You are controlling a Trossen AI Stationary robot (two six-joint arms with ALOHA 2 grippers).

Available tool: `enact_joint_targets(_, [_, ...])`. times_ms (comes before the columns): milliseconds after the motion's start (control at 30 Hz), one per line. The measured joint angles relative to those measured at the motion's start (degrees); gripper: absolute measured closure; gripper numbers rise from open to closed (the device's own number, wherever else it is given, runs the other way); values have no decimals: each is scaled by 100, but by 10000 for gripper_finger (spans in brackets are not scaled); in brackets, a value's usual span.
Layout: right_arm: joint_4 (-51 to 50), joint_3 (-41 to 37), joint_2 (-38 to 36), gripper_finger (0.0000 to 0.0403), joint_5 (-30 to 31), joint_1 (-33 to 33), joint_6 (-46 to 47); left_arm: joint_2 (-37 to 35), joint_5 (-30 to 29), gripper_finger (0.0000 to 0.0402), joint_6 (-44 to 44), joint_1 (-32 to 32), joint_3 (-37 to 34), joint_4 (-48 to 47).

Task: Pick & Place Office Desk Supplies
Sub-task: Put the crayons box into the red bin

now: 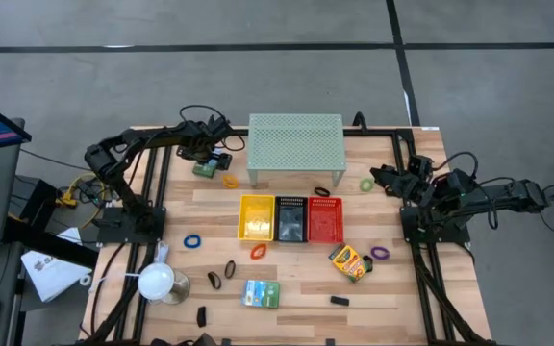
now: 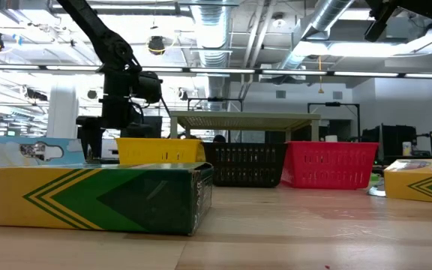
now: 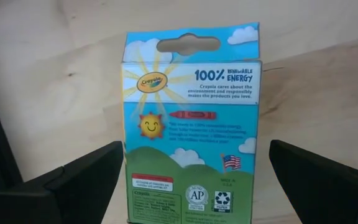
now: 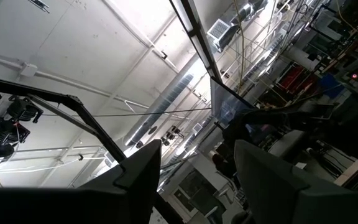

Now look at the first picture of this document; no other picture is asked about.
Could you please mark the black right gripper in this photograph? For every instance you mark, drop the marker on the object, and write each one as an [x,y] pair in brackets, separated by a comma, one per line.
[416,180]

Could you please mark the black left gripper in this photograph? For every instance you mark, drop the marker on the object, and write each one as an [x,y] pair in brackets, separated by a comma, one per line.
[207,134]

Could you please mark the Crayola crayon box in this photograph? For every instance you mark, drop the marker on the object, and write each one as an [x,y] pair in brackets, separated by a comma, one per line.
[260,294]
[349,262]
[204,170]

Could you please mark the red plastic basket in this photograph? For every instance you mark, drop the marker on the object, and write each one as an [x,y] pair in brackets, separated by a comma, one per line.
[325,221]

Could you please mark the black binder clip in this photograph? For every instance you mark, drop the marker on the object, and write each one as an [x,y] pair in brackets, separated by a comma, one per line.
[368,264]
[201,317]
[339,301]

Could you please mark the black plastic basket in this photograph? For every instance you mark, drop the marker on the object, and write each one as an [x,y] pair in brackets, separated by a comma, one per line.
[290,221]

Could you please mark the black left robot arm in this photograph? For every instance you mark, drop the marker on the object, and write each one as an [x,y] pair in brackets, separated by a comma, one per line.
[137,137]

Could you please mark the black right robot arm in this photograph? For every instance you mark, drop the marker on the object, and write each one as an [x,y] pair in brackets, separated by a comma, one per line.
[512,192]

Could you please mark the yellow plastic basket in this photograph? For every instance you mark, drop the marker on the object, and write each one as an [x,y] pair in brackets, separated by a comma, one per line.
[256,216]

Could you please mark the green mesh metal shelf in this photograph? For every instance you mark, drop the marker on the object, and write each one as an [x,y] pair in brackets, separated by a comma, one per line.
[296,144]

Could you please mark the white plastic tag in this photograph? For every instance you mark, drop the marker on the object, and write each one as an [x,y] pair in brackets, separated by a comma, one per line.
[161,251]

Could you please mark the white globe table lamp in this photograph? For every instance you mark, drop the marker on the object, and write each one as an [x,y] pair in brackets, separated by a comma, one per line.
[156,281]

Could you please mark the white tape roll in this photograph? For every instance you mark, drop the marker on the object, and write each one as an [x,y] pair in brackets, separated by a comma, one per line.
[81,280]

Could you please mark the white paper sheet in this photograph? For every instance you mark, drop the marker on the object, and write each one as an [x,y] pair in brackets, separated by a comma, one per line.
[48,276]

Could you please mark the black aluminium rail frame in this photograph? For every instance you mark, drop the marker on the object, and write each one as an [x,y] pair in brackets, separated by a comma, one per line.
[378,131]

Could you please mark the black frame bracket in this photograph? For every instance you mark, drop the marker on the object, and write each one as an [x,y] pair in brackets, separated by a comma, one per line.
[358,117]

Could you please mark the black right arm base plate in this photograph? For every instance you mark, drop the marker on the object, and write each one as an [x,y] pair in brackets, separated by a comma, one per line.
[457,236]

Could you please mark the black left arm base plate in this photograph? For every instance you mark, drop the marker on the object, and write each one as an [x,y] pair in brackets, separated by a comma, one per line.
[108,227]

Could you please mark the black desk frame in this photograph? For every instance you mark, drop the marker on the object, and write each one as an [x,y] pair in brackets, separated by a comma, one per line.
[56,245]

